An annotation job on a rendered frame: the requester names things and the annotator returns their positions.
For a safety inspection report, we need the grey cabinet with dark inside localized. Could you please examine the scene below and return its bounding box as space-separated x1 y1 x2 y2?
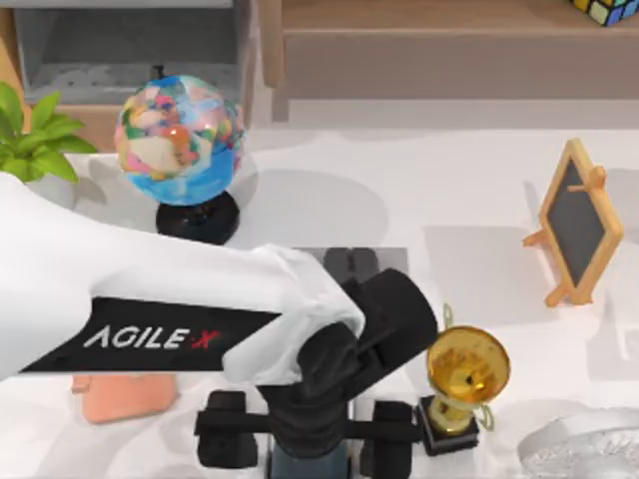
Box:
12 0 262 107

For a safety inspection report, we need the colourful puzzle cube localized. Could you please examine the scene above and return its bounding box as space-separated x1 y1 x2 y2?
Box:
570 0 639 30

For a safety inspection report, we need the colourful globe on black stand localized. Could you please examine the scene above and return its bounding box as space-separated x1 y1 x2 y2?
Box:
114 64 250 246

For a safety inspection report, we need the wooden cupboard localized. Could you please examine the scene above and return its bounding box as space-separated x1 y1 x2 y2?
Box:
0 0 124 154

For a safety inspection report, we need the gold trophy on black base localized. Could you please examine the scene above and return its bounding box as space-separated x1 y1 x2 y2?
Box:
415 302 512 458

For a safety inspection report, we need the wooden framed blackboard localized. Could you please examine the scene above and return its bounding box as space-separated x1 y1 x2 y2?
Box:
521 138 625 307

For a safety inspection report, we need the salmon-coloured box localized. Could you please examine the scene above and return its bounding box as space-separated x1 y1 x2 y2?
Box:
71 371 181 426

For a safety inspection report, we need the small black object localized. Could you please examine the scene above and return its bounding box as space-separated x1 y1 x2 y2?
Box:
322 247 380 288

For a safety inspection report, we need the green plant in white pot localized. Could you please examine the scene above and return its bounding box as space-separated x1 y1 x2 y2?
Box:
0 81 100 212

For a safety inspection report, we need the wooden open shelf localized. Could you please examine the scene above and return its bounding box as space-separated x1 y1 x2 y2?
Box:
262 0 639 125

